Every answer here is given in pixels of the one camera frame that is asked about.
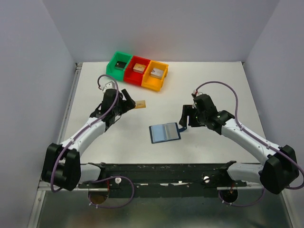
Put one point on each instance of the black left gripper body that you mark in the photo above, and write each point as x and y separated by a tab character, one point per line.
124	103

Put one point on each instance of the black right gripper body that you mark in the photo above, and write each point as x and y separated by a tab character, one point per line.
190	116

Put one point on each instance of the gold credit card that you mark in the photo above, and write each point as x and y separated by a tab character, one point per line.
140	104

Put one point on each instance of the silver grey credit card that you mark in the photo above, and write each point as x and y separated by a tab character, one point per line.
171	131

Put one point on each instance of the navy blue card holder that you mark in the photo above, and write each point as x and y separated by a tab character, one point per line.
158	133

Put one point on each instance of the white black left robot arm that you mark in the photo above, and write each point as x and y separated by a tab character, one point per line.
76	147

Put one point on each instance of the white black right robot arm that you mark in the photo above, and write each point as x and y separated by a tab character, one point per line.
277	165

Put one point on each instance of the green plastic bin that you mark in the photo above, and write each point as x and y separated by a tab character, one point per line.
115	73

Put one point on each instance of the yellow plastic bin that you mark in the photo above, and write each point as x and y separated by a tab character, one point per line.
153	83

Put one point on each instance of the red plastic bin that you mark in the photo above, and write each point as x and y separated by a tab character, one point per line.
132	77

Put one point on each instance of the metal block in green bin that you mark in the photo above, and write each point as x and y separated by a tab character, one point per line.
120	65

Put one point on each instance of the metal block in red bin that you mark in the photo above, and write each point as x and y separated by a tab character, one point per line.
139	68

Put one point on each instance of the metal block in yellow bin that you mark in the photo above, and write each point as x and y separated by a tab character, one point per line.
157	73

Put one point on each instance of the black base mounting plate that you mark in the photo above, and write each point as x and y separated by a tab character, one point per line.
146	180

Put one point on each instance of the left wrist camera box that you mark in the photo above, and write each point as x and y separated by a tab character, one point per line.
109	85

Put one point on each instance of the aluminium rail frame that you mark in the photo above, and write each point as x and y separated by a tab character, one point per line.
61	125

